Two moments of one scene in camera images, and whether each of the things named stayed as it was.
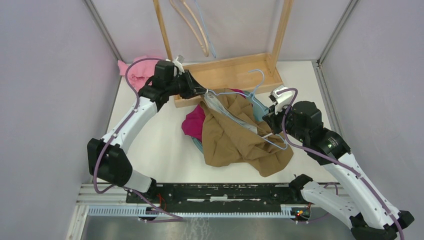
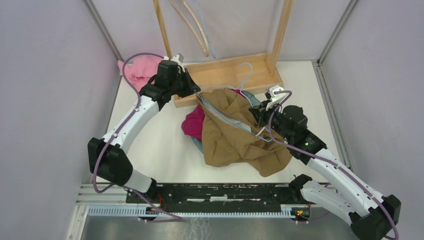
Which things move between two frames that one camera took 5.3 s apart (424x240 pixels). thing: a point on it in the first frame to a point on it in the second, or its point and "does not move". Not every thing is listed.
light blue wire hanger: [251, 95] to [226, 118]
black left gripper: [193, 88] does not move
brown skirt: [227, 142] does not move
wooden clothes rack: [254, 73] does not move
